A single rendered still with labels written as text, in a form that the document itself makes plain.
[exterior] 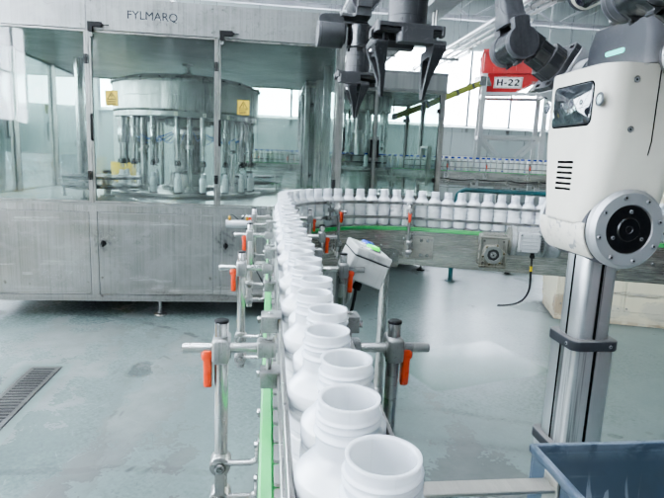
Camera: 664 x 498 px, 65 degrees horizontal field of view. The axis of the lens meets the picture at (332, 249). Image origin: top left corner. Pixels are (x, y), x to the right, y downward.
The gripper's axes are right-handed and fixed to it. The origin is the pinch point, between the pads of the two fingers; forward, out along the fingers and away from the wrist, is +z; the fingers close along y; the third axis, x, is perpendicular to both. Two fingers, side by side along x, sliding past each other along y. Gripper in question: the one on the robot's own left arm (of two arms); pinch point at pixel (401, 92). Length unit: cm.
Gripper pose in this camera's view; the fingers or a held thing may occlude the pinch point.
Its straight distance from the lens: 83.1
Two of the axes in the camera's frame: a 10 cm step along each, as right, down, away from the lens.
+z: -0.6, 9.9, 1.6
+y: 9.9, 0.4, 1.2
